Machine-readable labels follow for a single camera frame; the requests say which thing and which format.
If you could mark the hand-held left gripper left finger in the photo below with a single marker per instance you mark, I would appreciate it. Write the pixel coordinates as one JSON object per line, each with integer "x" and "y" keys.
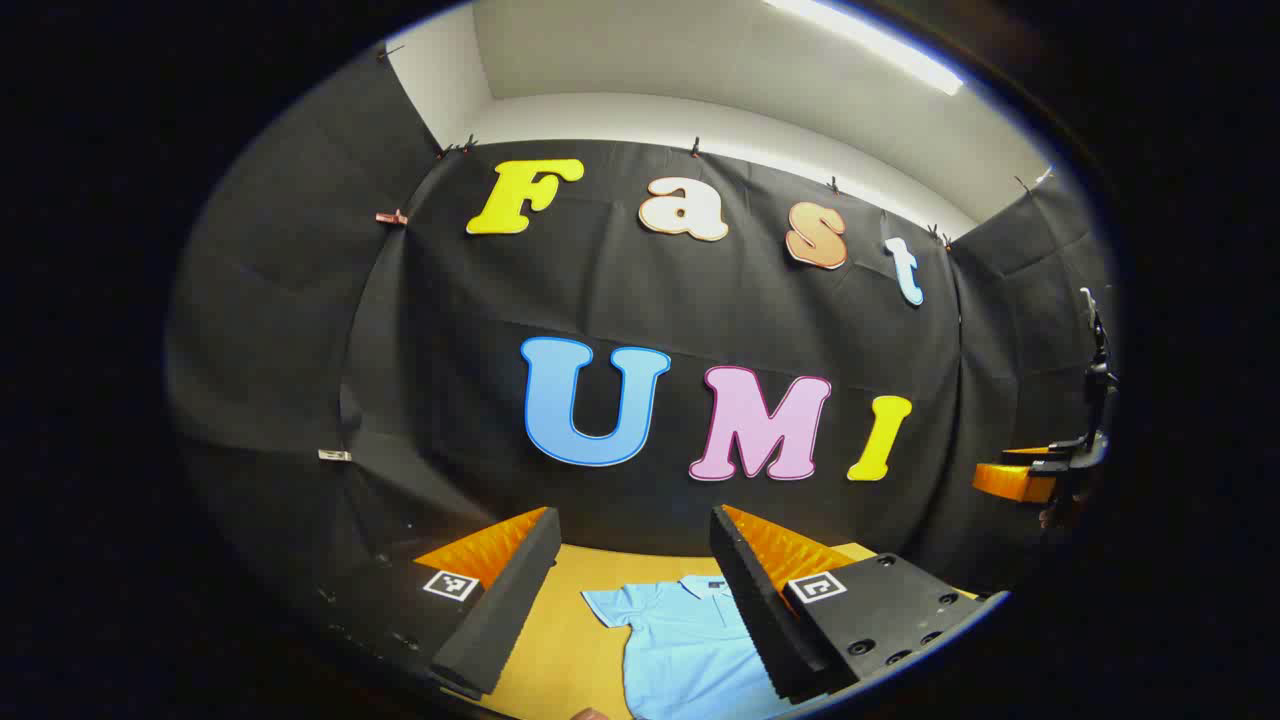
{"x": 510, "y": 610}

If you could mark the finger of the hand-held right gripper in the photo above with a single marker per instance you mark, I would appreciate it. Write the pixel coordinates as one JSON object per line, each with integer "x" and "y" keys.
{"x": 1030, "y": 453}
{"x": 1010, "y": 482}

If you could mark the silver metal clip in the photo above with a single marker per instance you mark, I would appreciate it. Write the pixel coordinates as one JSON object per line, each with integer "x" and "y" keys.
{"x": 335, "y": 455}

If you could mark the light blue T-shirt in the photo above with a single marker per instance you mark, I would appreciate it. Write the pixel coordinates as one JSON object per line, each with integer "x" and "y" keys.
{"x": 680, "y": 650}

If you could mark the pink clip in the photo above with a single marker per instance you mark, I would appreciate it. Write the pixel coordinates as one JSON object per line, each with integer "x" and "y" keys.
{"x": 392, "y": 217}

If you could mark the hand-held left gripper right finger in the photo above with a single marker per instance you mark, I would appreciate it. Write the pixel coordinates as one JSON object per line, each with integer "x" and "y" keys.
{"x": 760, "y": 620}

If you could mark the black backdrop cloth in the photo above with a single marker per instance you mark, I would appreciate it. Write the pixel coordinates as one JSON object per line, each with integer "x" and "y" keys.
{"x": 450, "y": 330}

